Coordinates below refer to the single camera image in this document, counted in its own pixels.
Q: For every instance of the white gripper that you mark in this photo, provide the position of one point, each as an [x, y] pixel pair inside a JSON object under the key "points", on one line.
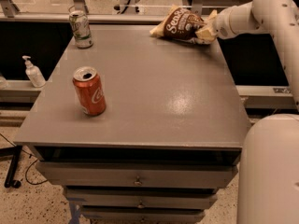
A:
{"points": [[222, 24]]}

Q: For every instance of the brown chip bag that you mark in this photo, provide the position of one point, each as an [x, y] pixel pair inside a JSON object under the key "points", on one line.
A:
{"points": [[180, 24]]}

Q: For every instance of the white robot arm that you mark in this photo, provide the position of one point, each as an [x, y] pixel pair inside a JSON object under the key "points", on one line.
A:
{"points": [[268, 191]]}

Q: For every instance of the grey drawer cabinet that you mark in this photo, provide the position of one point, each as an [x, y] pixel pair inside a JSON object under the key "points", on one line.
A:
{"points": [[167, 103]]}

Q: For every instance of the green white soda can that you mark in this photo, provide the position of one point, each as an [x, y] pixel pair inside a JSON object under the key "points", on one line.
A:
{"points": [[81, 29]]}

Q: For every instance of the red cola can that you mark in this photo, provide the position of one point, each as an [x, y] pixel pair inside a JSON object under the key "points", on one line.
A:
{"points": [[89, 90]]}

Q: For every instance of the white pump dispenser bottle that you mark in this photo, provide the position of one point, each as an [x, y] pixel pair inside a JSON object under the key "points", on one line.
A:
{"points": [[33, 73]]}

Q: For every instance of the top grey drawer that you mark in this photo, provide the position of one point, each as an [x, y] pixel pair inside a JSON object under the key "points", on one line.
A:
{"points": [[137, 175]]}

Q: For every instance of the grey drawer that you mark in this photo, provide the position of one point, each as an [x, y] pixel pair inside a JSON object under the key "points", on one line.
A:
{"points": [[143, 215], [137, 175], [141, 198]]}

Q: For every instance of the middle grey drawer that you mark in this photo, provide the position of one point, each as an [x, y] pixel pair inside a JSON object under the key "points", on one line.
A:
{"points": [[141, 198]]}

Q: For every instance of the bottom grey drawer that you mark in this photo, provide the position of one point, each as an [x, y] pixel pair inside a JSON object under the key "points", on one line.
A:
{"points": [[143, 215]]}

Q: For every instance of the black stand leg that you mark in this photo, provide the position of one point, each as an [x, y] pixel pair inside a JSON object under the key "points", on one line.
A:
{"points": [[14, 153]]}

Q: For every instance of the metal railing frame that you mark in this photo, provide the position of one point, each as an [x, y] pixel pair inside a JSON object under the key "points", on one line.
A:
{"points": [[93, 16]]}

